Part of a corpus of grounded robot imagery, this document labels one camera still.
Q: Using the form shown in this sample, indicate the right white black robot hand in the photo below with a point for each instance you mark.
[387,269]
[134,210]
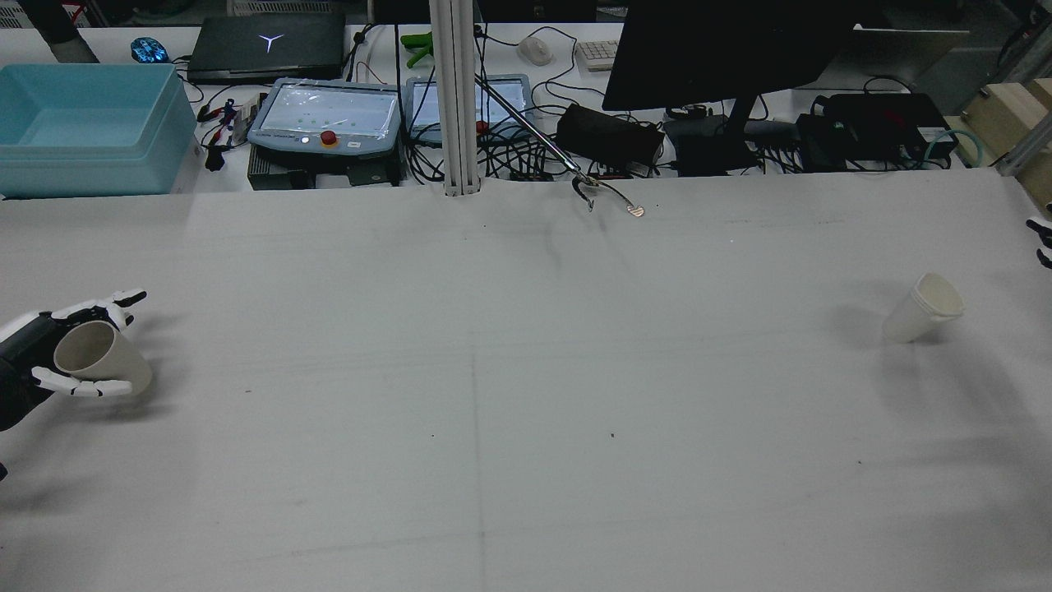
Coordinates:
[1042,234]

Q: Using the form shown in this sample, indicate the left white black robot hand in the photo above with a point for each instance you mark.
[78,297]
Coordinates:
[25,362]

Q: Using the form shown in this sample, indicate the beige paper cup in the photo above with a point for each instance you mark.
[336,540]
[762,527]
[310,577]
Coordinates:
[115,362]

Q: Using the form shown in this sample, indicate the white paper cups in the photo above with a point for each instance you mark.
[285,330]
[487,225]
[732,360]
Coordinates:
[916,316]

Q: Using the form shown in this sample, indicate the wooden block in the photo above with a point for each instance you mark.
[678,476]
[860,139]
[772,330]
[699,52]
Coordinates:
[1011,115]

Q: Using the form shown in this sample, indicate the black electronics box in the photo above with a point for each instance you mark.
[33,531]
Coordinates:
[879,119]

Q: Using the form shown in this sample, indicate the grey flat panel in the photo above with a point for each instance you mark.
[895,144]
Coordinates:
[904,53]

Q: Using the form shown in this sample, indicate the light blue plastic bin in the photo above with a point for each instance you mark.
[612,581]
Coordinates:
[90,123]

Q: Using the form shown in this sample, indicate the bag of clip leads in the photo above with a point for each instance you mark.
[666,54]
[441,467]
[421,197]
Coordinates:
[223,123]

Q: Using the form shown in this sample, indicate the dark grey cylinder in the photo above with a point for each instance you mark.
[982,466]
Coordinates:
[62,33]

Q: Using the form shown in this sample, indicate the blue computer mouse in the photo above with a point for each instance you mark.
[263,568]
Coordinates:
[149,51]

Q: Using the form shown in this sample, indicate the black computer monitor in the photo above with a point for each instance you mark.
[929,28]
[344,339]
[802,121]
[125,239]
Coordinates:
[723,49]

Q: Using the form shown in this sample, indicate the teach pendant with red button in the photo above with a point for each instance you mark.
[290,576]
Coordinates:
[329,111]
[503,99]

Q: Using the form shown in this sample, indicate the black laptop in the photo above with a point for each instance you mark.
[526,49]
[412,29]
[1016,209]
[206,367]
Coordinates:
[263,45]

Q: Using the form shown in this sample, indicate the black power adapter brick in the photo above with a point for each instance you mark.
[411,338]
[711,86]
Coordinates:
[608,131]

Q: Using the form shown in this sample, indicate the white keyboard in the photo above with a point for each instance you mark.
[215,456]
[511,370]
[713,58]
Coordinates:
[598,54]

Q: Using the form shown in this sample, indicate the white computer mouse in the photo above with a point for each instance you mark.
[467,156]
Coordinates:
[536,51]

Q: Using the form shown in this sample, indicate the white aluminium profile post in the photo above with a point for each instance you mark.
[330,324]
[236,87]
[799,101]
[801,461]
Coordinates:
[454,99]

